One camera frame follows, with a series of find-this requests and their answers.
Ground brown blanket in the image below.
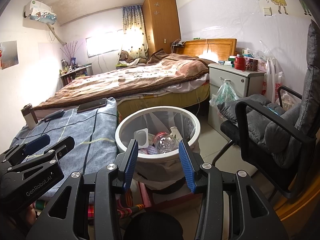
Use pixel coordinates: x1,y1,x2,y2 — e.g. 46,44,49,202
32,49,218,110

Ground wooden bed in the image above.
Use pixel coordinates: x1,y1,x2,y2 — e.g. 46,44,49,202
32,39,237,117

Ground white round waste bin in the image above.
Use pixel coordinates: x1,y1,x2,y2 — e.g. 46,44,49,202
115,107,201,193

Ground white yogurt cup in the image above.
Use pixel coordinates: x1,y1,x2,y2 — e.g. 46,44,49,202
133,128,150,148

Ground green plastic bag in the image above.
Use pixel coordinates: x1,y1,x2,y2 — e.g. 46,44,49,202
209,79,240,108

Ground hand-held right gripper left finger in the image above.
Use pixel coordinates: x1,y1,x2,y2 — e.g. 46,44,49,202
25,139,139,240

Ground pale foam fruit net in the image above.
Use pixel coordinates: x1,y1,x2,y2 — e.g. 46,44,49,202
138,146,157,155

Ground black glasses case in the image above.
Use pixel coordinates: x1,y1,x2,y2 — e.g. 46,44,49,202
44,109,65,123

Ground black smartphone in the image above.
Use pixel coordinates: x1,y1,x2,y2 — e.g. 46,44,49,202
77,98,108,114

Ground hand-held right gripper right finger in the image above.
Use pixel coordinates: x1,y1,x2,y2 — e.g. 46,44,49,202
178,139,290,240

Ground person's left hand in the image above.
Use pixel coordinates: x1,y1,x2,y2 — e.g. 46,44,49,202
15,204,39,230

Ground patterned paper cup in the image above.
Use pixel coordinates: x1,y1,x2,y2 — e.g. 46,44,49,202
170,127,182,140

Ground wall air conditioner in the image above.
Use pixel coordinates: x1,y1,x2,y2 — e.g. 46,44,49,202
23,0,58,26

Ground colourful striped cloth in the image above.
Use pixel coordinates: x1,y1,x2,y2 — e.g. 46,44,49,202
35,187,147,230

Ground wall poster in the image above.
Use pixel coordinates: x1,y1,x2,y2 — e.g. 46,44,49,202
0,41,20,70

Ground red jar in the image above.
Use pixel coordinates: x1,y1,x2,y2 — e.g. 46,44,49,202
234,54,247,71

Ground wooden wardrobe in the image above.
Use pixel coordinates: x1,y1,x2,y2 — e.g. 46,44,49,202
142,0,182,55

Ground teddy bear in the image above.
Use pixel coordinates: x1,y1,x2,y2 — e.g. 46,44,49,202
117,51,148,66

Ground white plastic bag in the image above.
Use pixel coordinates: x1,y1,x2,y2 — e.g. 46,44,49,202
262,58,286,103

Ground clear bottle with red label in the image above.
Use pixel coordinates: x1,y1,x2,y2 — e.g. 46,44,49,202
153,131,181,155

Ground white nightstand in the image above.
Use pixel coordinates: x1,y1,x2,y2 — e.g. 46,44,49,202
207,63,266,132

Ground clear bin liner bag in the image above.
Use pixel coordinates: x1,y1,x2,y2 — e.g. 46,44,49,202
120,110,200,190

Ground decorative branches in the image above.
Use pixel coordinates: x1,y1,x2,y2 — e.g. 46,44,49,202
60,41,84,65

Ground window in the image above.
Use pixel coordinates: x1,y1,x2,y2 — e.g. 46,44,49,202
85,30,125,58

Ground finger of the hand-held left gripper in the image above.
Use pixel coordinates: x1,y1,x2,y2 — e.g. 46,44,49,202
6,136,75,174
0,134,51,167

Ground pink patterned box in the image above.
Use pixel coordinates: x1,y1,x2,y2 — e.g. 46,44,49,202
246,57,260,71

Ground cluttered shelf desk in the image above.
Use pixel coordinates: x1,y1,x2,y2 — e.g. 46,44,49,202
59,64,94,87

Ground brown and cream mug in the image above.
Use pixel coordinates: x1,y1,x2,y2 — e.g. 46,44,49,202
21,103,40,129

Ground grey cushioned chair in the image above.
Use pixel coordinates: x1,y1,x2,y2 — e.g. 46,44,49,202
212,19,320,200

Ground patterned curtain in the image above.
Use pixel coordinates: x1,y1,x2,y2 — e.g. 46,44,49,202
122,5,148,60

